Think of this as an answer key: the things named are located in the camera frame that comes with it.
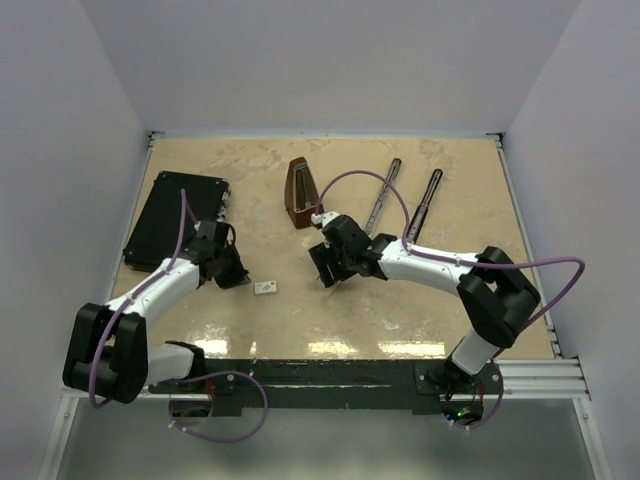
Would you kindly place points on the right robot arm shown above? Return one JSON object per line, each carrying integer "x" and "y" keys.
{"x": 498, "y": 299}

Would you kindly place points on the grey black stapler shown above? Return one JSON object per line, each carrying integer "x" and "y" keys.
{"x": 376, "y": 212}

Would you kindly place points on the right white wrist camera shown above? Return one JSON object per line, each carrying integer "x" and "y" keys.
{"x": 321, "y": 220}

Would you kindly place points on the black ribbed briefcase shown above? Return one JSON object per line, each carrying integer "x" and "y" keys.
{"x": 175, "y": 203}

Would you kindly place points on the brown wooden metronome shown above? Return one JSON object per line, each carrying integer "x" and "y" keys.
{"x": 301, "y": 196}

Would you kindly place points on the small white card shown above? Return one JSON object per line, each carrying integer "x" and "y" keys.
{"x": 265, "y": 287}

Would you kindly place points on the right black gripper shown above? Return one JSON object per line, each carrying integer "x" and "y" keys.
{"x": 322, "y": 255}

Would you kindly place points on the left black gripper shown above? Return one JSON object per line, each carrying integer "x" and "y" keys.
{"x": 238, "y": 276}

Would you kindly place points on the aluminium frame rail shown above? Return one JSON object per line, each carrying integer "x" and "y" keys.
{"x": 536, "y": 433}

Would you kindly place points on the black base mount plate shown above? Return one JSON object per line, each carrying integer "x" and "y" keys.
{"x": 418, "y": 386}

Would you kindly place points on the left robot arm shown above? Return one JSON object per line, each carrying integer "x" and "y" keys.
{"x": 109, "y": 355}

